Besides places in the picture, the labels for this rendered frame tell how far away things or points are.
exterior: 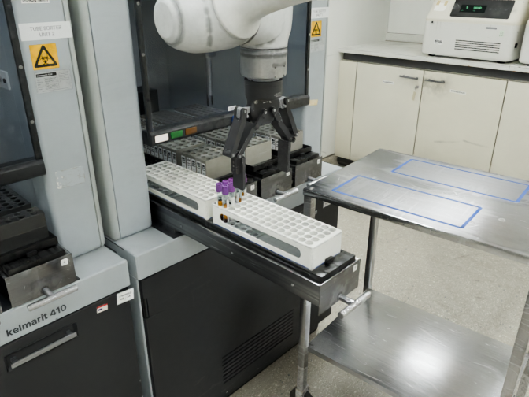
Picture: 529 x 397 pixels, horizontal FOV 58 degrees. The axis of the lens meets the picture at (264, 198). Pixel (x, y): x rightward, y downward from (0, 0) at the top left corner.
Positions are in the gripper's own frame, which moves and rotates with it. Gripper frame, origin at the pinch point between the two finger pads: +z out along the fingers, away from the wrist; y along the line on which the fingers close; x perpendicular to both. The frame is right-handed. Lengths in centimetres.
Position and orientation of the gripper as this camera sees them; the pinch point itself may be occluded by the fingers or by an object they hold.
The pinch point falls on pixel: (262, 174)
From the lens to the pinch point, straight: 102.0
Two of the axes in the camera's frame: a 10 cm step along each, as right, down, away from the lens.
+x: -7.3, -3.0, 6.2
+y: 6.9, -3.0, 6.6
